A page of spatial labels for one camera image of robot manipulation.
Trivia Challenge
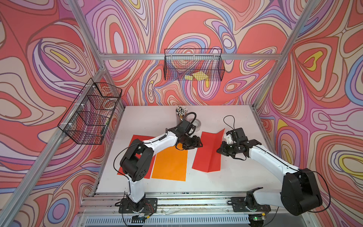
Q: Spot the orange paper sheet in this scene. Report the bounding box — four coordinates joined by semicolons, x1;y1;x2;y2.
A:
151;147;188;181

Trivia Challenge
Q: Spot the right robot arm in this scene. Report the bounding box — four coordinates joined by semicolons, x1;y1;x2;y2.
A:
216;140;322;216

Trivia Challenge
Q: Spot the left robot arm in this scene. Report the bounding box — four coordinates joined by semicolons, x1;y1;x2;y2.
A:
120;120;203;204

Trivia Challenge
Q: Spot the clear tape roll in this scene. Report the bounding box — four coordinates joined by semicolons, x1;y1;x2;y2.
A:
192;119;201;132

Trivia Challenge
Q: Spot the pencil cup with pencils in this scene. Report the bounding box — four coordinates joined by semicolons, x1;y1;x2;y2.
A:
176;106;188;123

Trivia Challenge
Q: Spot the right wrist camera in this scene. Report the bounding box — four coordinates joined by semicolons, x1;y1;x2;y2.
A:
224;128;248;144

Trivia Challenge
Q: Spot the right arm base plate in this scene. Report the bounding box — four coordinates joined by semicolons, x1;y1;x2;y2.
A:
227;196;271;213

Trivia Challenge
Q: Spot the back wall wire basket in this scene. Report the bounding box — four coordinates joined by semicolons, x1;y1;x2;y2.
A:
164;47;225;81

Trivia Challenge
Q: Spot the wall wire basket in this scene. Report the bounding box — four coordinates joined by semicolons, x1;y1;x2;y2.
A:
164;47;225;81
58;79;123;145

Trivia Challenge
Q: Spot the left wall wire basket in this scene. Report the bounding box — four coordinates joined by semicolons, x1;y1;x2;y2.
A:
58;79;123;145

